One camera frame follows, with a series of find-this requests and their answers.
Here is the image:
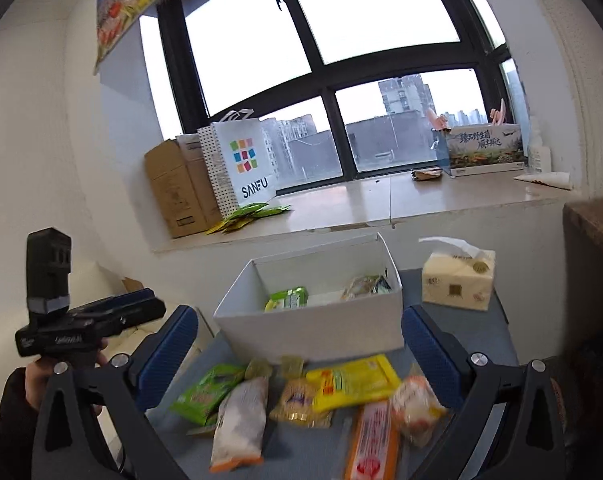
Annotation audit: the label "large green snack packet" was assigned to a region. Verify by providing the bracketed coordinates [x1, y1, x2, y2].
[170, 364, 246, 426]

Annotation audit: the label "snack packets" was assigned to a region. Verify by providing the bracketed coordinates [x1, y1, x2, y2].
[268, 377, 335, 428]

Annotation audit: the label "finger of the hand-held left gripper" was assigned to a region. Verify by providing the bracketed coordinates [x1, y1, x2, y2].
[102, 287, 166, 336]

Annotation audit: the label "white box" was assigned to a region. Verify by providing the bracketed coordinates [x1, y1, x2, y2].
[212, 232, 406, 365]

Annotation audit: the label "white bottle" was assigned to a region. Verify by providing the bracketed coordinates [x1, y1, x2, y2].
[527, 120, 552, 173]

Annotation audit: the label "yellow tissue pack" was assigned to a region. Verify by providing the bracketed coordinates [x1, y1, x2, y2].
[419, 236, 497, 312]

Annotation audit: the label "white dotted paper bag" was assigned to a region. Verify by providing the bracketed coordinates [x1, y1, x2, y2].
[197, 108, 277, 221]

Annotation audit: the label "small green snack packet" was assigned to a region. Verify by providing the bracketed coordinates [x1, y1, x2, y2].
[264, 286, 309, 313]

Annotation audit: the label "clear multicoloured snack packet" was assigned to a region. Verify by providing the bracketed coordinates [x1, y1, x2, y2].
[340, 274, 393, 302]

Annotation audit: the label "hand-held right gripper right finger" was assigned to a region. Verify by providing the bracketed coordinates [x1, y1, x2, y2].
[400, 304, 568, 480]

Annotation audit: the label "person's left hand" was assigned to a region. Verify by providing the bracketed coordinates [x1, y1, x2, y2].
[25, 339, 109, 416]

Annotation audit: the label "blue tissue box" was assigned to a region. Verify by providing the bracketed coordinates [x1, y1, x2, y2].
[430, 127, 452, 168]

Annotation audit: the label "brown cardboard box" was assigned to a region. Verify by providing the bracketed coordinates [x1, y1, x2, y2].
[144, 139, 222, 239]

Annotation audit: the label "yellow snack packet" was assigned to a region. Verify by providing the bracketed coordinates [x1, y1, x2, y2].
[306, 354, 402, 413]

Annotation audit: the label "pile of green yellow packets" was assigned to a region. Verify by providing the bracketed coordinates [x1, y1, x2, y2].
[204, 202, 292, 236]

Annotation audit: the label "printed mushroom box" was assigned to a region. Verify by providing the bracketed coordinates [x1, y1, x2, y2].
[444, 123, 527, 177]

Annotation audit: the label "long orange snack packet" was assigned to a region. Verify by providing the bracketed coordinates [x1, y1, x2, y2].
[344, 400, 399, 480]

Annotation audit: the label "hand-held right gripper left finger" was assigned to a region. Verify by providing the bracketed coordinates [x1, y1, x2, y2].
[31, 304, 199, 480]

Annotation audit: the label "peach white snack packet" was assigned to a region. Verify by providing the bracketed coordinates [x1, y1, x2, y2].
[390, 375, 448, 448]

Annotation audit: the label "person's left forearm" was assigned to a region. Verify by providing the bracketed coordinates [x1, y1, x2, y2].
[0, 367, 47, 480]

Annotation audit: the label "blue grey tablecloth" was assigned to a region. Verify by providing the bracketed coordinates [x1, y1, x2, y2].
[146, 267, 519, 480]

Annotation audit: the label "white orange snack packet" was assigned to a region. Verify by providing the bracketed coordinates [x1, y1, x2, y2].
[210, 376, 271, 473]

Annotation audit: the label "dark side desk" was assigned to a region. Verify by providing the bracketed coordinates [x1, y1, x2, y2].
[562, 197, 603, 361]

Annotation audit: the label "black framed window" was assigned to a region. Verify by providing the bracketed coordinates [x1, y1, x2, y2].
[138, 0, 532, 196]

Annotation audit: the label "white tube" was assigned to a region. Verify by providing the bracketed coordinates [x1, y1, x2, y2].
[514, 171, 573, 191]

